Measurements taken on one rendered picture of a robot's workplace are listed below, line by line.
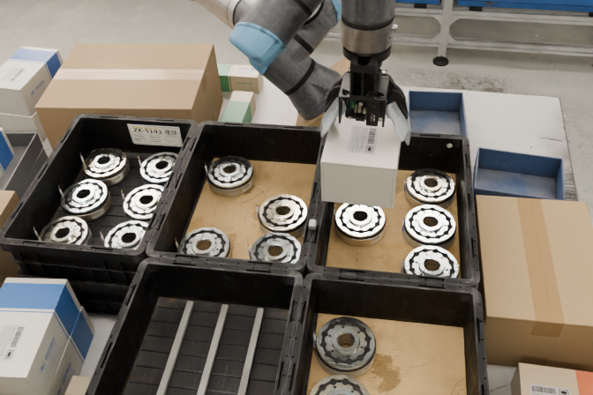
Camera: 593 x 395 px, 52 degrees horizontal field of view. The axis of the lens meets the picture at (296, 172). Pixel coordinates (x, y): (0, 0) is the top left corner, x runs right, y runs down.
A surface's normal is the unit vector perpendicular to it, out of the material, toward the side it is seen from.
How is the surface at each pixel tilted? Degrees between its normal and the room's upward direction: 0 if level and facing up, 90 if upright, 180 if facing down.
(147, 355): 0
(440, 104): 90
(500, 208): 0
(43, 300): 0
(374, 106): 90
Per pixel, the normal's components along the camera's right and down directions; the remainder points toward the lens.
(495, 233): -0.05, -0.73
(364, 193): -0.20, 0.68
